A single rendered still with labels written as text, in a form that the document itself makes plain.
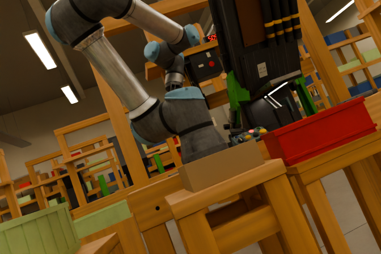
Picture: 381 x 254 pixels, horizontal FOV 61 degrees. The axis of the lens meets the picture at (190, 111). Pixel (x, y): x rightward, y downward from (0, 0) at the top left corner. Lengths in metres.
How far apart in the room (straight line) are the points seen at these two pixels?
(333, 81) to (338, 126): 1.19
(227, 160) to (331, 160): 0.35
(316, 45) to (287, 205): 1.58
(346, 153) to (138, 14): 0.76
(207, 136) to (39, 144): 11.09
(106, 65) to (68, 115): 10.90
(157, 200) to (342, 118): 0.72
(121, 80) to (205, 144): 0.32
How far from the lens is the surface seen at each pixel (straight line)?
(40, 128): 11.99
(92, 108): 11.84
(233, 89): 1.63
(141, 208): 1.29
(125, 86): 1.02
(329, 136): 1.11
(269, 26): 1.61
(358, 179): 1.36
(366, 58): 7.61
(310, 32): 2.35
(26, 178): 11.89
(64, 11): 1.00
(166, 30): 1.11
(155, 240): 1.31
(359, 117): 1.16
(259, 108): 1.82
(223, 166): 0.88
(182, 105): 0.96
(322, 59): 2.32
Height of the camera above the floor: 0.94
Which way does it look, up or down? 8 degrees up
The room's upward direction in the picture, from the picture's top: 22 degrees counter-clockwise
